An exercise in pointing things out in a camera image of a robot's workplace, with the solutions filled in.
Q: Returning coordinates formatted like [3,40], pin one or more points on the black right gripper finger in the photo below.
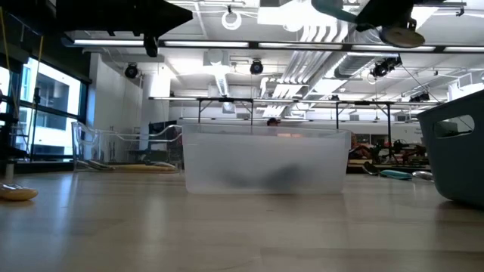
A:
[385,11]

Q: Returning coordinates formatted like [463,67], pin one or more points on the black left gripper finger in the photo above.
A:
[150,41]
[159,9]

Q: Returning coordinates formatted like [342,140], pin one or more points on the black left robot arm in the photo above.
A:
[75,15]

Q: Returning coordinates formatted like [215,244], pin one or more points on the black round ceiling spotlight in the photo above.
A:
[131,71]
[256,67]

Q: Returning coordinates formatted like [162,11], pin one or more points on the long linear ceiling light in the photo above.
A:
[206,44]

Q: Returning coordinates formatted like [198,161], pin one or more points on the black ceiling light cluster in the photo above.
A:
[382,69]
[419,97]

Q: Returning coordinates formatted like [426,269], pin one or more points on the black monitor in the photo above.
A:
[157,130]

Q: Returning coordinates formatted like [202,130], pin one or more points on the large window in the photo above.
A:
[49,109]

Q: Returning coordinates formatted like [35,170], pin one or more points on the clear plastic container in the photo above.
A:
[113,151]

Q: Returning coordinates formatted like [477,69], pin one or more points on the black tripod stand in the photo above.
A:
[36,113]

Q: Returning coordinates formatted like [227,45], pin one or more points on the black shelf rack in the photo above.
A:
[4,130]

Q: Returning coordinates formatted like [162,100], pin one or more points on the black table clamp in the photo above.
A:
[371,169]

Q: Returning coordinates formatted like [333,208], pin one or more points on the frosted plastic bin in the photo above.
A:
[264,158]

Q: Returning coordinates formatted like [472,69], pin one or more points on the ribbed silver duct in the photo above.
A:
[351,66]

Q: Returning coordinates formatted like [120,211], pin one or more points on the white air duct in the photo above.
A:
[222,81]

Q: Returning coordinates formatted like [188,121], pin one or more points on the black aluminium rig frame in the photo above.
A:
[45,166]

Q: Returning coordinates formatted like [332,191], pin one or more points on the white cylindrical post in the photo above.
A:
[10,170]

